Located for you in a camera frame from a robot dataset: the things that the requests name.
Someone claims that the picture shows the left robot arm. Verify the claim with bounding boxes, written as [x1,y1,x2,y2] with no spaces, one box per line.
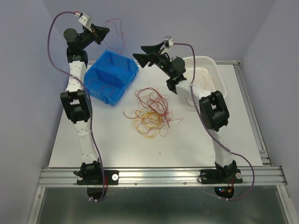
[60,25,110,185]

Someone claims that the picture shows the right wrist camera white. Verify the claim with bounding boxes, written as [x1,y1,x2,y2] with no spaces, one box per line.
[163,35,174,49]

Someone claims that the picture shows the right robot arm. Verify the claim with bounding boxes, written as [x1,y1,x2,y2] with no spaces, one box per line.
[133,42,238,184]

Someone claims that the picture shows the red wire in bin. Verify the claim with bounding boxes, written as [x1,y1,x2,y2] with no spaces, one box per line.
[88,79,115,96]

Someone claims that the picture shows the red yellow wires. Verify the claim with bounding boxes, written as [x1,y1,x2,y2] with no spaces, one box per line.
[123,87,184,139]

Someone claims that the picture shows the blue plastic bin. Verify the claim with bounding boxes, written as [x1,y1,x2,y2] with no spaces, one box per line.
[84,50,139,106]

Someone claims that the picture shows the white perforated basket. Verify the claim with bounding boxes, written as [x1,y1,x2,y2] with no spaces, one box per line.
[183,56,227,98]

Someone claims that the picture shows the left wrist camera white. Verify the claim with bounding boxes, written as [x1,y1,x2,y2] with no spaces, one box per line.
[78,13,93,28]

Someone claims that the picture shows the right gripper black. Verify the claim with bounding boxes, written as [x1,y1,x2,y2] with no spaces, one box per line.
[132,42,173,78]

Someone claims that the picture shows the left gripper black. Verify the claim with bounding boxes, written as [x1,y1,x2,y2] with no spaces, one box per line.
[78,23,109,50]

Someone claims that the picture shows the red wire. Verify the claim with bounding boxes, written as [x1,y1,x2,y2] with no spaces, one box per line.
[102,18,126,56]
[88,79,115,96]

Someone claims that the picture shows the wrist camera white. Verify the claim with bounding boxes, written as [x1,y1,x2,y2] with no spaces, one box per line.
[78,13,93,28]
[163,35,174,49]

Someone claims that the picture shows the aluminium front rail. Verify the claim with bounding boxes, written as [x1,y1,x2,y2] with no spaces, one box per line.
[37,167,287,188]

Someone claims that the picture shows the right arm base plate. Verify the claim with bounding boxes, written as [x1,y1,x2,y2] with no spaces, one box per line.
[198,169,243,184]

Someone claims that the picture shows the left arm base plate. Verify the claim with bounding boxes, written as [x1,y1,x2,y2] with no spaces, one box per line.
[76,169,119,186]

